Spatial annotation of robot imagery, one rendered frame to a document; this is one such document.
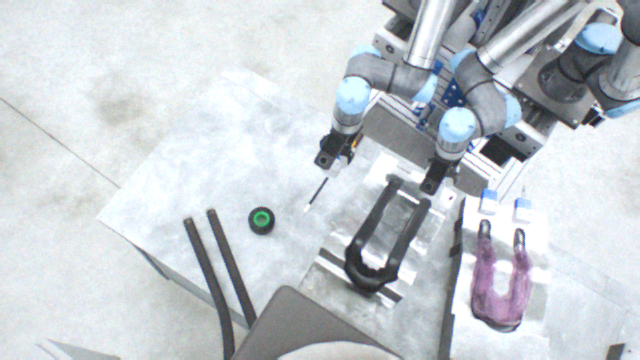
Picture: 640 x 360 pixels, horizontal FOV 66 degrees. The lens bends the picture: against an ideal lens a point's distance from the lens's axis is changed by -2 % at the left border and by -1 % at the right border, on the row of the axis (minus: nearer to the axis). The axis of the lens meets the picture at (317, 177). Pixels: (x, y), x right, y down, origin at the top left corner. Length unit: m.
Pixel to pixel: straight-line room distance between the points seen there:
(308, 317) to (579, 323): 1.50
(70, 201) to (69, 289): 0.42
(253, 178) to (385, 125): 0.99
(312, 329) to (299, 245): 1.27
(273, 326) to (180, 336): 2.06
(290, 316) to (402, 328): 1.26
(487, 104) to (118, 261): 1.76
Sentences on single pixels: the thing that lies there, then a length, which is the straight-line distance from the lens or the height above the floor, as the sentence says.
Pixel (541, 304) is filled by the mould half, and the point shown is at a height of 0.88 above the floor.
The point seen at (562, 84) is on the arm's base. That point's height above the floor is 1.10.
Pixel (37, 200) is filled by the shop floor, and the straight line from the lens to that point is 2.66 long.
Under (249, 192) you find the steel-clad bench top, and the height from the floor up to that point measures 0.80.
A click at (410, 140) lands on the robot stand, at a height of 0.21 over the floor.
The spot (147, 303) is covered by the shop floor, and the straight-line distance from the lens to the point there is 2.36.
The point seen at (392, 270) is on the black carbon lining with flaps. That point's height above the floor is 0.91.
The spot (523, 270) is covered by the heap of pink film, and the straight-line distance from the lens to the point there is 1.54.
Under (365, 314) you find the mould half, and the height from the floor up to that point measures 0.86.
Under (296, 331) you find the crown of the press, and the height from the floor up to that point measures 2.01.
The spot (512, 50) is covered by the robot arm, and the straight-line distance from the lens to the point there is 1.26.
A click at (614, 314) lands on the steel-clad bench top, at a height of 0.80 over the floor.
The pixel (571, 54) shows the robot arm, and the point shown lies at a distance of 1.59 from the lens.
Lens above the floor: 2.26
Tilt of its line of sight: 66 degrees down
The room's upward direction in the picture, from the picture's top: 11 degrees clockwise
